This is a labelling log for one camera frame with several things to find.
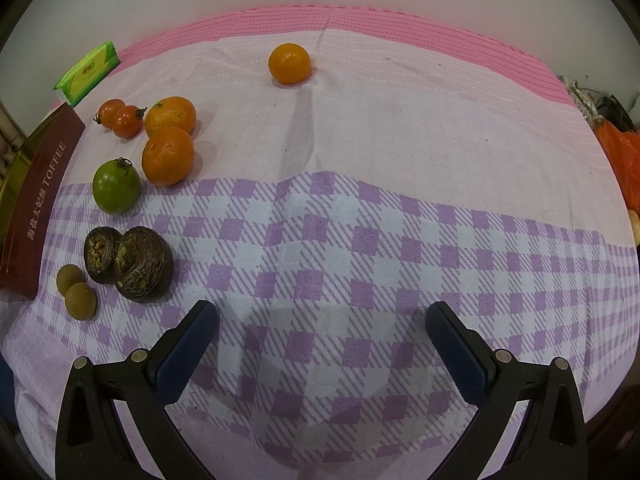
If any maroon gold toffee tin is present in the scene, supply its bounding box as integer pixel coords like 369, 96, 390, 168
1, 103, 85, 299

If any large dark passion fruit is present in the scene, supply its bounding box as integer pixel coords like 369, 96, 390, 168
114, 226, 174, 304

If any green tomato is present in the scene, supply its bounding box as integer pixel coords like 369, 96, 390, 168
91, 157, 142, 214

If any dark brown passion fruit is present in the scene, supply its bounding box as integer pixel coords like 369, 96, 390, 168
84, 226, 122, 285

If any orange mandarin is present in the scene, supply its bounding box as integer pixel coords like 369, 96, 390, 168
144, 96, 196, 136
141, 126, 195, 188

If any pink purple checkered tablecloth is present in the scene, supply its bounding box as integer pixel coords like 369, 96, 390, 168
1, 6, 639, 479

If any small round orange kumquat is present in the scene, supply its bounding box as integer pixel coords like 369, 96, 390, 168
268, 44, 311, 84

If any green tissue pack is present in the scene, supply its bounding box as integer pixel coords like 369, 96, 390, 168
53, 41, 120, 106

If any orange plastic bag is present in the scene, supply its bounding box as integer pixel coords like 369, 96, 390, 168
594, 120, 640, 212

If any red cherry tomato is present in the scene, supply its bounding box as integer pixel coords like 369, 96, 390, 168
112, 105, 146, 139
93, 99, 126, 130

